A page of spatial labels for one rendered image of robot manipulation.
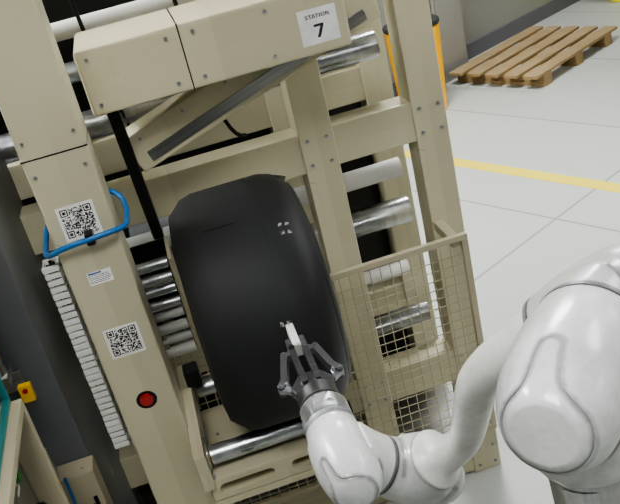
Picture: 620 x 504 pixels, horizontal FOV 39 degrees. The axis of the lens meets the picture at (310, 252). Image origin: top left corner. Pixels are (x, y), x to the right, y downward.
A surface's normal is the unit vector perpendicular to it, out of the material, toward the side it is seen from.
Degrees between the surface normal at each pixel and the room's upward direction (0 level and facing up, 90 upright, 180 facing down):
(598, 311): 21
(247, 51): 90
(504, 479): 0
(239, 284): 54
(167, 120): 90
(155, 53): 90
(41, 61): 90
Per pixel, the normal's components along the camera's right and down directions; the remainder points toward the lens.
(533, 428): -0.50, 0.37
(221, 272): 0.01, -0.33
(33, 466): 0.23, 0.40
